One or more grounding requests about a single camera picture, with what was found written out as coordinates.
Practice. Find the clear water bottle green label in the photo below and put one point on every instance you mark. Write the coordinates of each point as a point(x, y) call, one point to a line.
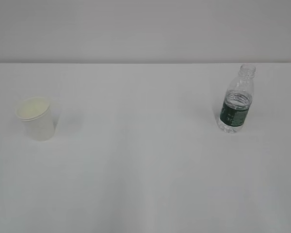
point(237, 101)

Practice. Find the white paper cup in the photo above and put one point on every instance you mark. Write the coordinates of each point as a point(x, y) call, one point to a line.
point(36, 117)

